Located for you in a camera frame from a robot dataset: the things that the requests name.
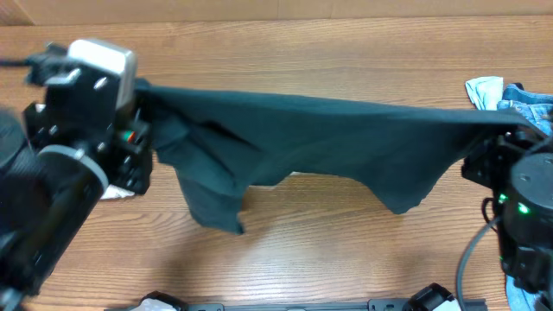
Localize black Nike t-shirt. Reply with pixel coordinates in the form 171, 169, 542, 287
135, 79, 526, 234

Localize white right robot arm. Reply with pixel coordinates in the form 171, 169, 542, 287
455, 130, 552, 310

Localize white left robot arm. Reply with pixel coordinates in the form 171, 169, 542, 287
1, 59, 152, 310

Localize light blue crumpled cloth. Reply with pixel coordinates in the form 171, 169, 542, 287
465, 76, 504, 111

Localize blue denim jeans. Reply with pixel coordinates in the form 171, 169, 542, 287
497, 83, 552, 136

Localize folded white beige pants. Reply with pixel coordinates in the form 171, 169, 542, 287
100, 185, 135, 200

